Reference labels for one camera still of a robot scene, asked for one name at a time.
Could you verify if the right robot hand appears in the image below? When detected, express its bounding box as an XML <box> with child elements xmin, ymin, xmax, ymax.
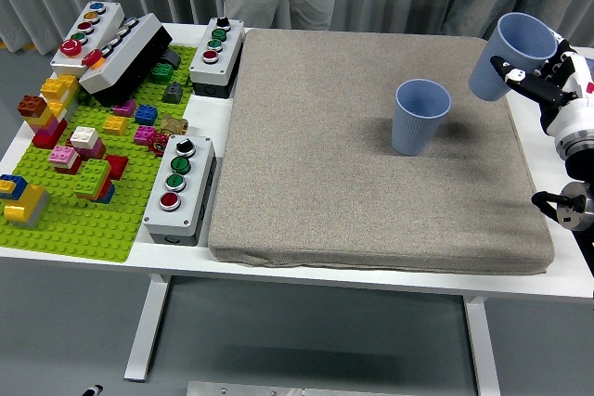
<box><xmin>490</xmin><ymin>30</ymin><xmax>594</xmax><ymax>140</ymax></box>

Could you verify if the blue ribbed cup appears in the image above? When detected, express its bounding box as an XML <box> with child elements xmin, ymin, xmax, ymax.
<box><xmin>467</xmin><ymin>12</ymin><xmax>559</xmax><ymax>102</ymax></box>
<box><xmin>390</xmin><ymin>78</ymin><xmax>453</xmax><ymax>157</ymax></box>

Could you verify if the white table leg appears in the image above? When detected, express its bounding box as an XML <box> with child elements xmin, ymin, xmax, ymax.
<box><xmin>462</xmin><ymin>296</ymin><xmax>503</xmax><ymax>396</ymax></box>
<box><xmin>123</xmin><ymin>274</ymin><xmax>172</xmax><ymax>383</ymax></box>

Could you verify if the grey four-button control box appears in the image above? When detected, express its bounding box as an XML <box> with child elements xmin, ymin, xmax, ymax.
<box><xmin>142</xmin><ymin>134</ymin><xmax>217</xmax><ymax>248</ymax></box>
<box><xmin>188</xmin><ymin>17</ymin><xmax>246</xmax><ymax>99</ymax></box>

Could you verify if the long grey black control box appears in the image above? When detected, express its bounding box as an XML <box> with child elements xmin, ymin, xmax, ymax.
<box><xmin>79</xmin><ymin>13</ymin><xmax>174</xmax><ymax>108</ymax></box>

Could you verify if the green toy brick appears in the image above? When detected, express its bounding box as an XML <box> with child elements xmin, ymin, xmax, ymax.
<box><xmin>150</xmin><ymin>62</ymin><xmax>175</xmax><ymax>84</ymax></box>
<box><xmin>73</xmin><ymin>159</ymin><xmax>111</xmax><ymax>198</ymax></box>

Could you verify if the grey five-button control box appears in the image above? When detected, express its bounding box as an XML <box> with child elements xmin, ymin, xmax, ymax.
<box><xmin>49</xmin><ymin>0</ymin><xmax>126</xmax><ymax>80</ymax></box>

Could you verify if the dark grey sloped brick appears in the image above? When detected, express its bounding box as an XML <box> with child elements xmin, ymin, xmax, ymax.
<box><xmin>161</xmin><ymin>82</ymin><xmax>185</xmax><ymax>104</ymax></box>

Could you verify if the green brick baseplate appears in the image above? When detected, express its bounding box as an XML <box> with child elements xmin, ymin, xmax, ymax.
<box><xmin>0</xmin><ymin>45</ymin><xmax>199</xmax><ymax>263</ymax></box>

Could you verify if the blue toy brick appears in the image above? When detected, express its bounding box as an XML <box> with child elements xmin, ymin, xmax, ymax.
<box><xmin>134</xmin><ymin>104</ymin><xmax>159</xmax><ymax>126</ymax></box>
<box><xmin>0</xmin><ymin>174</ymin><xmax>28</xmax><ymax>200</ymax></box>

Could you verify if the brass valve fitting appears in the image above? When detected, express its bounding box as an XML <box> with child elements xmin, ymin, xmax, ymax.
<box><xmin>161</xmin><ymin>115</ymin><xmax>189</xmax><ymax>135</ymax></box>

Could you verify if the magenta toy brick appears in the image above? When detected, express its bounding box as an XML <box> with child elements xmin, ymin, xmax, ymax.
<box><xmin>133</xmin><ymin>125</ymin><xmax>157</xmax><ymax>146</ymax></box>
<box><xmin>73</xmin><ymin>138</ymin><xmax>107</xmax><ymax>160</ymax></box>
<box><xmin>112</xmin><ymin>98</ymin><xmax>137</xmax><ymax>118</ymax></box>

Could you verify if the red valve handwheel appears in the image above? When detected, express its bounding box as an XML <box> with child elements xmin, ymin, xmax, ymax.
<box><xmin>148</xmin><ymin>132</ymin><xmax>172</xmax><ymax>154</ymax></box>

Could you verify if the yellow grey toy brick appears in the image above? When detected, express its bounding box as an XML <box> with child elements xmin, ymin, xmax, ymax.
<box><xmin>2</xmin><ymin>184</ymin><xmax>51</xmax><ymax>229</ymax></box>

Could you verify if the white toy brick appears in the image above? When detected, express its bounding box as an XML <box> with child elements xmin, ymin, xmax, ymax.
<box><xmin>70</xmin><ymin>126</ymin><xmax>100</xmax><ymax>147</ymax></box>

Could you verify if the red toy brick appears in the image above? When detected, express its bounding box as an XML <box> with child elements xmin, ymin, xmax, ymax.
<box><xmin>32</xmin><ymin>124</ymin><xmax>69</xmax><ymax>150</ymax></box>
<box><xmin>105</xmin><ymin>155</ymin><xmax>130</xmax><ymax>182</ymax></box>

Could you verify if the grey-brown cushion mat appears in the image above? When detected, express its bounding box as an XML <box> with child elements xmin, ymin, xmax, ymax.
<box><xmin>207</xmin><ymin>27</ymin><xmax>556</xmax><ymax>275</ymax></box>

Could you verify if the brown toy brick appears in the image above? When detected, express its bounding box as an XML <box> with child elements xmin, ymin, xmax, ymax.
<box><xmin>18</xmin><ymin>95</ymin><xmax>47</xmax><ymax>118</ymax></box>

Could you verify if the pink toy brick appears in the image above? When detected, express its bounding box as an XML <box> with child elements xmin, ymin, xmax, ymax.
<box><xmin>48</xmin><ymin>145</ymin><xmax>79</xmax><ymax>168</ymax></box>

